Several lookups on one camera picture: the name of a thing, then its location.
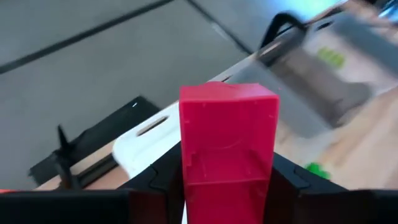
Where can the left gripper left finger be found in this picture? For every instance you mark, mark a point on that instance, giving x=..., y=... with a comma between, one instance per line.
x=155, y=199

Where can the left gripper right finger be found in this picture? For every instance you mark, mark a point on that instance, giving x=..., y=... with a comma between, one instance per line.
x=311, y=205

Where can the green toy brick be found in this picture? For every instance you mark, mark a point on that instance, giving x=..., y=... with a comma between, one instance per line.
x=317, y=170

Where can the small red toy brick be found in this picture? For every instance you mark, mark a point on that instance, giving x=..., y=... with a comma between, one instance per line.
x=227, y=140

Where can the lime toy brick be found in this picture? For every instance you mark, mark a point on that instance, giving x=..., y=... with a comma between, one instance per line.
x=331, y=57

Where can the white plastic bin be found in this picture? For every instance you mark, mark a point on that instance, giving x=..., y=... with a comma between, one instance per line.
x=140, y=149

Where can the smoked grey plastic bin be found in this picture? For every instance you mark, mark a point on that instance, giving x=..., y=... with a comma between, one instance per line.
x=311, y=81

